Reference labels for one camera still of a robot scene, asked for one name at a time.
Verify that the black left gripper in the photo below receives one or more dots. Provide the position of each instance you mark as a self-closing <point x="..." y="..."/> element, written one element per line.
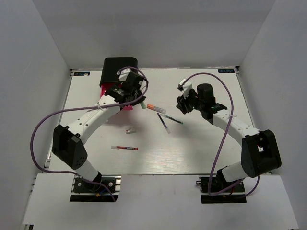
<point x="140" y="100"/>

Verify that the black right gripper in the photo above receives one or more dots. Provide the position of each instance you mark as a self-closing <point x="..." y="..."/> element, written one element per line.
<point x="183" y="103"/>

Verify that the green highlighter pen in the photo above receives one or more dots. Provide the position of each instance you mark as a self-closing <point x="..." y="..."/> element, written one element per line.
<point x="143" y="105"/>

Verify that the orange highlighter pen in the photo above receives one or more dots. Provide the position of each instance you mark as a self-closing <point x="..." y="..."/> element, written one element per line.
<point x="155" y="108"/>

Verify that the pink top drawer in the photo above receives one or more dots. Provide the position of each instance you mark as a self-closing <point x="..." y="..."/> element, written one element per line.
<point x="106" y="91"/>

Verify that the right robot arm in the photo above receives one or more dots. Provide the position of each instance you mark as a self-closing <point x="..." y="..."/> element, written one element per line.
<point x="259" y="150"/>

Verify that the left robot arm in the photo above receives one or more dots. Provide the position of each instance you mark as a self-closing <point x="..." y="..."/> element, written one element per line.
<point x="68" y="141"/>

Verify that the green ink pen refill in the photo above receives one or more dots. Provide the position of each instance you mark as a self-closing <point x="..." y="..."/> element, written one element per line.
<point x="171" y="118"/>

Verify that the white staples box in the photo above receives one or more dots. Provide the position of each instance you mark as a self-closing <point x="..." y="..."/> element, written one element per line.
<point x="130" y="130"/>

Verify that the purple ink pen refill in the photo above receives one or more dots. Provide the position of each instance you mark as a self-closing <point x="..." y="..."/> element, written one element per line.
<point x="164" y="124"/>

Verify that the black drawer cabinet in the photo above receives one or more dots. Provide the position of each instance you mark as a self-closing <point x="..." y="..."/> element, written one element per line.
<point x="110" y="67"/>

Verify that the red ink pen refill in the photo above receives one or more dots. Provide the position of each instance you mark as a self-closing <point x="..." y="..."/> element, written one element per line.
<point x="124" y="148"/>

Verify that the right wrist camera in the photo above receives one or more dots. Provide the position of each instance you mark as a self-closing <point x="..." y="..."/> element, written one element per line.
<point x="184" y="86"/>

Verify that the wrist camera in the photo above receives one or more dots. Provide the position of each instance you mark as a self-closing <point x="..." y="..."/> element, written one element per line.
<point x="122" y="75"/>
<point x="184" y="86"/>

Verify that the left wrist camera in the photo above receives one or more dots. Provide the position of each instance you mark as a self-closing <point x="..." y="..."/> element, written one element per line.
<point x="122" y="75"/>

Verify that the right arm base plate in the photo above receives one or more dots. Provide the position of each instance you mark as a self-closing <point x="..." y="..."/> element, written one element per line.
<point x="233" y="195"/>

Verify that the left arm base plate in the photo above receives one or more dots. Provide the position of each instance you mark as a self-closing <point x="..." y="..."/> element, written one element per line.
<point x="85" y="192"/>

